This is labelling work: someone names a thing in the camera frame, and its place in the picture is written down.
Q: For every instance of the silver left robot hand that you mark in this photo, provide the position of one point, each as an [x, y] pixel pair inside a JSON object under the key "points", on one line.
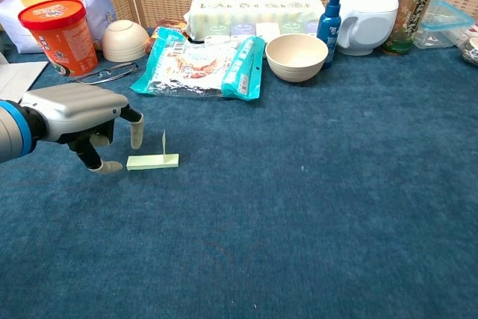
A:
{"points": [[74, 104]]}

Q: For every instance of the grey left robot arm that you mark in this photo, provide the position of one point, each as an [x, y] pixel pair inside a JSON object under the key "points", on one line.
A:
{"points": [[11, 132]]}

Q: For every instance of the black-framed eyeglasses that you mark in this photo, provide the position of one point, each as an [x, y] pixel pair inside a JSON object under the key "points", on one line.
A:
{"points": [[115, 70]]}

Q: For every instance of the orange instant noodle cup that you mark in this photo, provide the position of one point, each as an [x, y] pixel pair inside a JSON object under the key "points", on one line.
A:
{"points": [[65, 42]]}

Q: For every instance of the blue white folder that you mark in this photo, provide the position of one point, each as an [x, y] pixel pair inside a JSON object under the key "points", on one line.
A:
{"points": [[16, 76]]}

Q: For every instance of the upturned beige bowl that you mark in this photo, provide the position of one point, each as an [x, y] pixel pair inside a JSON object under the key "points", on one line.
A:
{"points": [[125, 40]]}

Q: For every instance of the white plastic tissue pack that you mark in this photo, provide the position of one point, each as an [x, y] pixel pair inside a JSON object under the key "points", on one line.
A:
{"points": [[15, 24]]}

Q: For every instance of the brown cookie bag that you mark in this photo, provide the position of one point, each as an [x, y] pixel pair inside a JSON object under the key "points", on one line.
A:
{"points": [[170, 24]]}

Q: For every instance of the teal snack bag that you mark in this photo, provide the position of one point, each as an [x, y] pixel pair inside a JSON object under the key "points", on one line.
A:
{"points": [[194, 68]]}

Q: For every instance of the small green tissue pack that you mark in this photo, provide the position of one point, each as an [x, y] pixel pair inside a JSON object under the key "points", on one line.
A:
{"points": [[293, 27], [216, 31]]}

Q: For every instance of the small purple tissue pack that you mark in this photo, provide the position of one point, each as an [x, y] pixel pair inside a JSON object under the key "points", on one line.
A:
{"points": [[312, 27], [242, 29]]}

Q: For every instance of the large toilet roll pack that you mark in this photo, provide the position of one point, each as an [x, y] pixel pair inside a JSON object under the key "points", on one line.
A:
{"points": [[254, 9]]}

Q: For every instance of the blue carpet table mat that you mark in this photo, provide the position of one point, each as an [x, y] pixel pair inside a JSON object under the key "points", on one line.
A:
{"points": [[261, 203]]}

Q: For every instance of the upright beige bowl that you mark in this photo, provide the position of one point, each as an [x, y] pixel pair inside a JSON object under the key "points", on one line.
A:
{"points": [[295, 61]]}

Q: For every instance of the blue spray bottle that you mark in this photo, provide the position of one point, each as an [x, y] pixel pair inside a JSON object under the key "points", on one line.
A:
{"points": [[329, 31]]}

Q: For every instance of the white lidded plastic pot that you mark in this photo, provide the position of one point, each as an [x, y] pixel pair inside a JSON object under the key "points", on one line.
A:
{"points": [[367, 16]]}

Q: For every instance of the green tea bottle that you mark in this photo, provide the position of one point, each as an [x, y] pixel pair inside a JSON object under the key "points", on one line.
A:
{"points": [[411, 9]]}

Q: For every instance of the clear container blue lid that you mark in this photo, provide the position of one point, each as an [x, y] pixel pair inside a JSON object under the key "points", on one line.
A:
{"points": [[442, 25]]}

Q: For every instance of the patterned glass bowl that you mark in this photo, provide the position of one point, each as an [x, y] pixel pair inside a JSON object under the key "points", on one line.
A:
{"points": [[471, 54]]}

